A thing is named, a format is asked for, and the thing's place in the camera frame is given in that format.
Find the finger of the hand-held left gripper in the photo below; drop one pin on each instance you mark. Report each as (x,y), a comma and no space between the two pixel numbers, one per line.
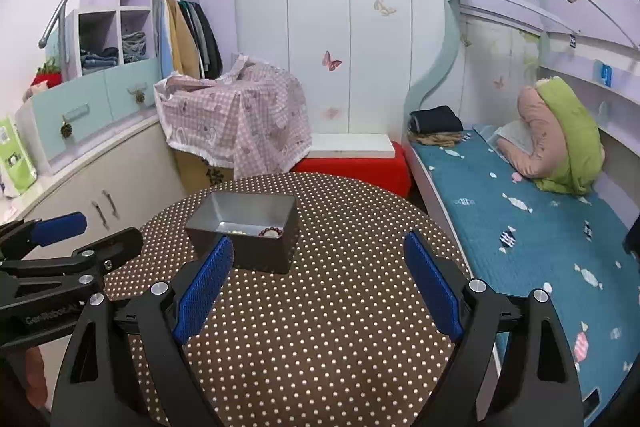
(55,229)
(100,252)

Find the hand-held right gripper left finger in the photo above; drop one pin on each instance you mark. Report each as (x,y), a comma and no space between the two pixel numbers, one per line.
(205,287)

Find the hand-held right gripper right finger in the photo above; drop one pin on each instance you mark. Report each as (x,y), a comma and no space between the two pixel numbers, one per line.
(432,287)

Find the metal tin box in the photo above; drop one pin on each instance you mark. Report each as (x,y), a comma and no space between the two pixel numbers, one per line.
(260,252)

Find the white pendant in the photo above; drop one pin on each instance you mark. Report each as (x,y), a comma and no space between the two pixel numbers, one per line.
(271,234)

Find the person's left forearm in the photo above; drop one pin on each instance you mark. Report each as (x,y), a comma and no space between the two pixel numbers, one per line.
(36,377)

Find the green bag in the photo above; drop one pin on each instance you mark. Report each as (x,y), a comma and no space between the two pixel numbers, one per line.
(17,157)

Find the blue printed bed sheet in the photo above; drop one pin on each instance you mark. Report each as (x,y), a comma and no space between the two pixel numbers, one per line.
(525,257)

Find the cream cabinet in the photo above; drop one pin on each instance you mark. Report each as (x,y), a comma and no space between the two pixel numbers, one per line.
(140,157)

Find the cardboard box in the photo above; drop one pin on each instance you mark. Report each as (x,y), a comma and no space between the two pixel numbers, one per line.
(200,172)

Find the brown polka dot tablecloth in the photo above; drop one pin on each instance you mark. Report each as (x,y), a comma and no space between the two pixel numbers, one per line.
(325,332)

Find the red stool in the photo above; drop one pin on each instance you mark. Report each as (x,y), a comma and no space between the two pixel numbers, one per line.
(360,172)

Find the teal drawer unit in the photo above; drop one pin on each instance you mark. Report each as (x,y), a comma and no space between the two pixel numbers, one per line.
(90,97)

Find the tan folded clothes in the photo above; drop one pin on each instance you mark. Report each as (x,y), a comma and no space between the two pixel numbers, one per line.
(440,139)

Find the red and green toy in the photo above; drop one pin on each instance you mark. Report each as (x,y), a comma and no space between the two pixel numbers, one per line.
(47,77)

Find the flat white box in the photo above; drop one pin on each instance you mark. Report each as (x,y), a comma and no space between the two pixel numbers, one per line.
(350,146)

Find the dark folded clothes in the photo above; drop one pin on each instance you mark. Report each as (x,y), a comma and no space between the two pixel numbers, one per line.
(435,119)

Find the white pillow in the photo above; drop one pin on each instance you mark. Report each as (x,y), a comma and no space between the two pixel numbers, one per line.
(512,134)

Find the pink checked cloth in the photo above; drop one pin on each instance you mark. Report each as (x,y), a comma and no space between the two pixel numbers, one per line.
(260,117)

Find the dark cloth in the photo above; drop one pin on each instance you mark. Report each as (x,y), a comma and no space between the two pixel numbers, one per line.
(632,234)

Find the pink and green pillow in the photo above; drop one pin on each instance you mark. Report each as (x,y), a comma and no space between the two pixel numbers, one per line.
(570,132)

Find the small butterfly sticker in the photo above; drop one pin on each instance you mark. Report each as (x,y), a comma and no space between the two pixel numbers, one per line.
(498,82)

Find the light blue hanging garment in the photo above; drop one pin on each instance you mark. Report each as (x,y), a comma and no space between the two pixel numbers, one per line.
(161,37)

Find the tan hanging garment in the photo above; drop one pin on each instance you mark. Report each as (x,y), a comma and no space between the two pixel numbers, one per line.
(180,42)

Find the black hanging garment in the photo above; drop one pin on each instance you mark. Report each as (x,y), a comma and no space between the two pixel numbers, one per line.
(212,47)

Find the pink butterfly sticker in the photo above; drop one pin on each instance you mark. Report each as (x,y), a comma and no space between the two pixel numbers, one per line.
(331,61)

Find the small blue box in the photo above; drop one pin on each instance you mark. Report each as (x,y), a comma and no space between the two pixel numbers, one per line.
(603,74)

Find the small black tag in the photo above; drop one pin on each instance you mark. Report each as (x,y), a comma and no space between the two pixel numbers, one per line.
(573,42)

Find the cream butterfly sticker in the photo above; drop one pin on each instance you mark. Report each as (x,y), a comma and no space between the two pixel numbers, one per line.
(384,6)

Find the white wardrobe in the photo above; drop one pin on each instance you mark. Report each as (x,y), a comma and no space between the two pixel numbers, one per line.
(310,7)

